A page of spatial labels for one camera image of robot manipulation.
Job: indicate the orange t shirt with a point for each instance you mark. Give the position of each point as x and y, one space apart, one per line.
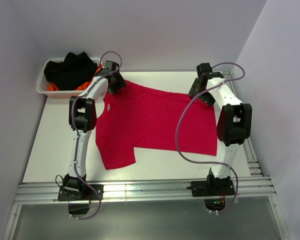
77 80

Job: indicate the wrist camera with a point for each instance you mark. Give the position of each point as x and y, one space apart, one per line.
205 71
107 68

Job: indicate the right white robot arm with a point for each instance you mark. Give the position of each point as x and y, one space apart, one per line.
233 126

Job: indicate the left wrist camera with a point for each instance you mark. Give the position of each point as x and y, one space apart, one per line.
107 68

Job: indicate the black t shirt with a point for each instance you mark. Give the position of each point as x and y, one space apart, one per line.
72 62

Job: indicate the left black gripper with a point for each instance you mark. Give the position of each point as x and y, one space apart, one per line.
121 83

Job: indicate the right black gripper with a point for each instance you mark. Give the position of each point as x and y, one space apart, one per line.
195 90

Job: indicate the front aluminium rail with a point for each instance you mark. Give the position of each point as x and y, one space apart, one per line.
137 191

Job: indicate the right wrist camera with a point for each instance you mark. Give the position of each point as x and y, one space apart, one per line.
205 71

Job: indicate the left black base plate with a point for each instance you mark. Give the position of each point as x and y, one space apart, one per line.
65 195

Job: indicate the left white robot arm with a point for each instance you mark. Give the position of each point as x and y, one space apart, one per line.
82 120

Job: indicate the red t shirt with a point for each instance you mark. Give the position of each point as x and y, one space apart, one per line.
143 117

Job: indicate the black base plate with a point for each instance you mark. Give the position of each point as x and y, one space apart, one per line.
205 189
65 195

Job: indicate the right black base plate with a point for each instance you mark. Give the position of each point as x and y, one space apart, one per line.
205 189

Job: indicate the white plastic basket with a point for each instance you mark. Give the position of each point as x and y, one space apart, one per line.
42 85

